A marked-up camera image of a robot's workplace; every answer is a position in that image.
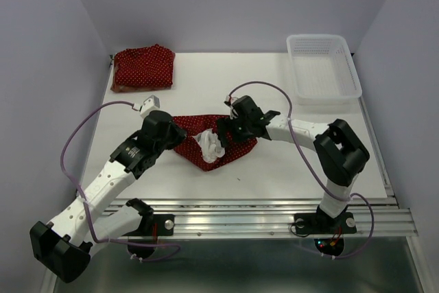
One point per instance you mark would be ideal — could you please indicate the red plaid skirt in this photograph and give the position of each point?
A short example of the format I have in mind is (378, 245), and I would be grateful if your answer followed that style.
(116, 88)

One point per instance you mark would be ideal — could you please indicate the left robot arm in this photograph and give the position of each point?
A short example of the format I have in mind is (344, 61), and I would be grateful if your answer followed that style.
(66, 244)

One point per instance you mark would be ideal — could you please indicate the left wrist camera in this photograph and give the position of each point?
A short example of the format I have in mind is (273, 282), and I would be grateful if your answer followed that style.
(150, 104)

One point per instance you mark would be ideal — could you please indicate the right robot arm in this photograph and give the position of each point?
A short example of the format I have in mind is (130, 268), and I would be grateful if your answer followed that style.
(341, 154)

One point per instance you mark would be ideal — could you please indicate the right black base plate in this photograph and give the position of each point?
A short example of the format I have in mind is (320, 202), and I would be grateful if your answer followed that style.
(321, 224)

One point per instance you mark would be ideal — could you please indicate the white plastic basket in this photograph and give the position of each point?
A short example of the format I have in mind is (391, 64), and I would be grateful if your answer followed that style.
(323, 70)

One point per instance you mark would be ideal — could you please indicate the red polka dot skirt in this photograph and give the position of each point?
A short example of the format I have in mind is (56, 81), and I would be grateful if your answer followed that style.
(146, 66)
(203, 147)

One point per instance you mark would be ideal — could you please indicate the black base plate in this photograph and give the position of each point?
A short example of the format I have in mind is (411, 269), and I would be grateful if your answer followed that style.
(321, 224)
(155, 226)

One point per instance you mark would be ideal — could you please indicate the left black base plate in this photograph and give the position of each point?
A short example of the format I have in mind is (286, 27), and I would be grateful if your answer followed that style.
(155, 226)

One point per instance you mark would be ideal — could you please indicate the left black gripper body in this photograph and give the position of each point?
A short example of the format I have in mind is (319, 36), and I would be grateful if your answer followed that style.
(173, 138)

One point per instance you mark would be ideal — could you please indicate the aluminium mounting rail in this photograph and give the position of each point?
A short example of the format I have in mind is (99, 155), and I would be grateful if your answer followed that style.
(268, 218)

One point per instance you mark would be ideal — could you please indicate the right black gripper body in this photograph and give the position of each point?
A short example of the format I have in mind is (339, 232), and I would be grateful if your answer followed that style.
(239, 130)

